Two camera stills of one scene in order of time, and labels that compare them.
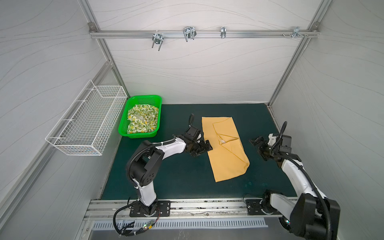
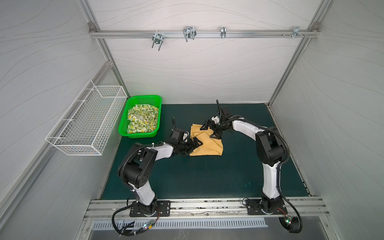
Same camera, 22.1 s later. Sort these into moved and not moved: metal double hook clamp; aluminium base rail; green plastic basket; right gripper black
Moved: right gripper black
Not moved: green plastic basket; metal double hook clamp; aluminium base rail
